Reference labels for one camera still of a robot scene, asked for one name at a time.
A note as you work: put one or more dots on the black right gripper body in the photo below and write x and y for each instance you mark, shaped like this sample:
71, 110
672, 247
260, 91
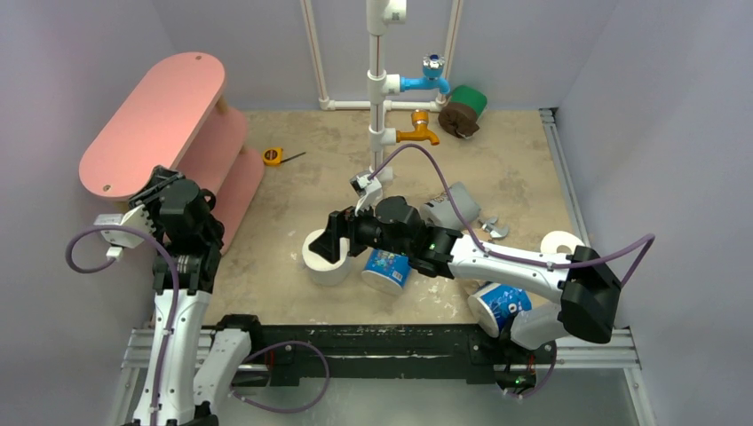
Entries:
342, 233

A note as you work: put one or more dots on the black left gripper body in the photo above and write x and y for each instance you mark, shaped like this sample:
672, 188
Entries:
154, 209

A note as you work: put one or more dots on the plain white toilet paper roll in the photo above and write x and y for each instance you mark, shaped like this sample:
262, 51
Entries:
319, 269

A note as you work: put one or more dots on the grey toilet paper roll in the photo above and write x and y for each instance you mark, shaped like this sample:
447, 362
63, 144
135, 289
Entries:
442, 212

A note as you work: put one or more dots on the blue toilet paper roll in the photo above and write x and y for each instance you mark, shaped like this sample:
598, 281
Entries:
386, 272

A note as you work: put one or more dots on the pink three-tier shelf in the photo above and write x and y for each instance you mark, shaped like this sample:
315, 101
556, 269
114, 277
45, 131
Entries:
177, 117

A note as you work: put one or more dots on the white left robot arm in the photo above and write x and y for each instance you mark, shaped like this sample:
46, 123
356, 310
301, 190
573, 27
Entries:
178, 391

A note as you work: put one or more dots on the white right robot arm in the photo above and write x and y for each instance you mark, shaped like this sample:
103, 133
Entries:
582, 291

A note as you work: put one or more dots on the yellow tape measure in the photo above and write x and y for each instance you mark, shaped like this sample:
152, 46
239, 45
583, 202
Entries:
276, 156

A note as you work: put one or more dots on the orange brass faucet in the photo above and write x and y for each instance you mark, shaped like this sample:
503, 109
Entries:
420, 132

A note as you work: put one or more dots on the blue wrapped roll near base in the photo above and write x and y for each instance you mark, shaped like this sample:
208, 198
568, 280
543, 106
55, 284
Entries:
493, 304

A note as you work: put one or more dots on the green brown wrapped roll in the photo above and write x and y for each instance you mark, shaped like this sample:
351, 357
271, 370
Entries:
460, 115

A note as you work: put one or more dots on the blue plastic faucet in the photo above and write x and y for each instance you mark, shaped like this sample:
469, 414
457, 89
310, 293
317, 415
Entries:
433, 66

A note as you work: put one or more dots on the white toilet roll at right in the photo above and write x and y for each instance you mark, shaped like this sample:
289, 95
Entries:
560, 242

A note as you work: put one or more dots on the white PVC pipe stand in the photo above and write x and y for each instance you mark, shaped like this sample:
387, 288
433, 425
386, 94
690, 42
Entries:
383, 88

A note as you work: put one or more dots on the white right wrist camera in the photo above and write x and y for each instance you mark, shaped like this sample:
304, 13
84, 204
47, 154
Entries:
369, 189

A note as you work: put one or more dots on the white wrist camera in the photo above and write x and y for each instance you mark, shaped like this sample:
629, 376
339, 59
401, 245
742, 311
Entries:
369, 189
115, 226

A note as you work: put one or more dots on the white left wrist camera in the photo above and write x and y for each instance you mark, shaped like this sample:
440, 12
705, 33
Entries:
115, 226

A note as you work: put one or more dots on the red handled adjustable wrench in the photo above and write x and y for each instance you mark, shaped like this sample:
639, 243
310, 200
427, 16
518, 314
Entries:
493, 229

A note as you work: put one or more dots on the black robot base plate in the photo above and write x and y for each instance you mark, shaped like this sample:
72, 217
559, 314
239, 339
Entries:
284, 355

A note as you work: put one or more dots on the aluminium frame rail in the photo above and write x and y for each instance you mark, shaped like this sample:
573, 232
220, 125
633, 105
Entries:
568, 352

